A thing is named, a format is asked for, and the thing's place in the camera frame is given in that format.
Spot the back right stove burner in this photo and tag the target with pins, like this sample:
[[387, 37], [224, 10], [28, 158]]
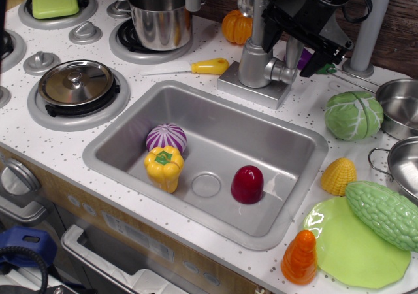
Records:
[[124, 44]]

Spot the green toy bitter gourd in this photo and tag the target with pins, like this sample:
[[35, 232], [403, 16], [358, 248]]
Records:
[[390, 215]]

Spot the silver toy faucet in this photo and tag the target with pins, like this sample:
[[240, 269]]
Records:
[[259, 77]]

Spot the grey stove knob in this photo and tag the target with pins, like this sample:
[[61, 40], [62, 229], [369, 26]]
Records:
[[40, 62], [119, 9], [85, 33]]

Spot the steel pot lid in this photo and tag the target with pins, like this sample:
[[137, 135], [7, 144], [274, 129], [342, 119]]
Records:
[[76, 83]]

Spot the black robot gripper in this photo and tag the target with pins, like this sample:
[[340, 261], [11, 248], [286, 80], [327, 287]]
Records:
[[311, 22]]

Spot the stove burner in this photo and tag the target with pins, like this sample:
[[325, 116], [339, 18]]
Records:
[[87, 8], [124, 44], [78, 118], [14, 51]]

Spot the silver toy sink basin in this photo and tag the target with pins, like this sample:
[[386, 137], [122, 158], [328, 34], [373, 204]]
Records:
[[222, 137]]

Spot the orange toy pumpkin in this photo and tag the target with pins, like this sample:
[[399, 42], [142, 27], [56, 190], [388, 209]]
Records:
[[236, 28]]

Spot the grey right support pole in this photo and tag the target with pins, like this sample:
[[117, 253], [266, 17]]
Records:
[[360, 62]]

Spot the clear round knob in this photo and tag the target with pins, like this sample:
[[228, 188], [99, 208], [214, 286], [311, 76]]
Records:
[[246, 7]]

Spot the tall steel pot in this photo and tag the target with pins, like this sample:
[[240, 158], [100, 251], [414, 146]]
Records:
[[162, 25]]

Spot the green toy cabbage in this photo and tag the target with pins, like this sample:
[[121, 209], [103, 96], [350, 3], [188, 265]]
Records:
[[353, 115]]

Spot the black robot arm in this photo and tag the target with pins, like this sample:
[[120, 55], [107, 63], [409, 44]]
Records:
[[313, 23]]

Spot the yellow toy bell pepper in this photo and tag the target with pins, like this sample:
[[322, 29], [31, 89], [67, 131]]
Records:
[[164, 167]]

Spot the grey stove knob back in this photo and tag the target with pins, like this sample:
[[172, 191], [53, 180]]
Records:
[[119, 9]]

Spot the steel pot right edge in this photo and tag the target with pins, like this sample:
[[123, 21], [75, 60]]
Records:
[[401, 162]]

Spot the light green plastic plate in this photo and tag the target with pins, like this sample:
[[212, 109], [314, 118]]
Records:
[[348, 250]]

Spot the purple toy eggplant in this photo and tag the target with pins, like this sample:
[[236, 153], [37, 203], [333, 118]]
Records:
[[310, 63]]

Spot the front left stove burner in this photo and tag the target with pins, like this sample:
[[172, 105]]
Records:
[[78, 118]]

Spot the back left stove burner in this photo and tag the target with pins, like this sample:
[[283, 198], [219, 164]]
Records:
[[87, 8]]

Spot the purple striped toy onion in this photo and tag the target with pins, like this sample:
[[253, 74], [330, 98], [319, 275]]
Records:
[[167, 134]]

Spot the grey oven door handle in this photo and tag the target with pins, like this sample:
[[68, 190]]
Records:
[[21, 201]]

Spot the grey stove knob middle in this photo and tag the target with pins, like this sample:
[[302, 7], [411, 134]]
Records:
[[85, 33]]

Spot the dark red toy beet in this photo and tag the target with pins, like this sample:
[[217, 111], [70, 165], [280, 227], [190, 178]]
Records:
[[247, 185]]

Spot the silver faucet lever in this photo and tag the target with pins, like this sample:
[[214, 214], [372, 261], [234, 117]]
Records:
[[293, 53]]

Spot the yellow toy corn piece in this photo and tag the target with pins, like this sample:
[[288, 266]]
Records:
[[337, 176]]

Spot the grey stove knob left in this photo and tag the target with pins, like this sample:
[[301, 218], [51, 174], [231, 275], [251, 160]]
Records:
[[40, 62]]

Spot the steel saucepan with handle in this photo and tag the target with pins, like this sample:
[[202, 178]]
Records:
[[398, 99]]

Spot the orange toy carrot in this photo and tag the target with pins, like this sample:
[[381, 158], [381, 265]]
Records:
[[299, 263]]

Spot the grey stove knob edge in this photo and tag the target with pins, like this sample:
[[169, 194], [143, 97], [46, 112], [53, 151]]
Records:
[[4, 96]]

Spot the yellow handled toy knife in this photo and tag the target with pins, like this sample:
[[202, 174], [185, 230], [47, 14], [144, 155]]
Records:
[[215, 66]]

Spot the far left stove burner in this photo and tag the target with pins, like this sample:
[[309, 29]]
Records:
[[14, 51]]

